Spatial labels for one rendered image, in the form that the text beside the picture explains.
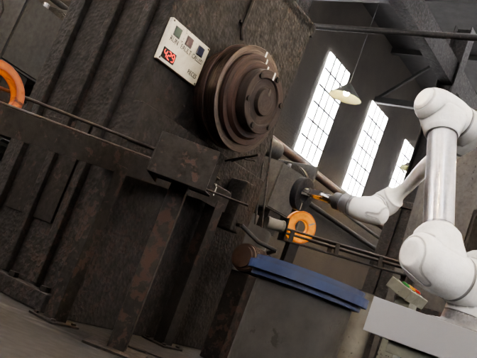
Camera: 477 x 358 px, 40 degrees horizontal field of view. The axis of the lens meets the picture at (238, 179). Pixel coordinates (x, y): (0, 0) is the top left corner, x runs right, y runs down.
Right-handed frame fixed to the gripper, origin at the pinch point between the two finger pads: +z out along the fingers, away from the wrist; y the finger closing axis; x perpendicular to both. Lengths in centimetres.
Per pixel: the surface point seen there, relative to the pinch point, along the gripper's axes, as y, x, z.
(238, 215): -9.7, -21.5, 20.7
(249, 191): -8.6, -9.3, 21.4
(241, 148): -24.7, 5.7, 22.9
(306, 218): 18.0, -9.0, 3.6
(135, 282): -85, -61, -6
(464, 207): 235, 66, 10
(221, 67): -55, 29, 25
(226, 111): -46, 14, 22
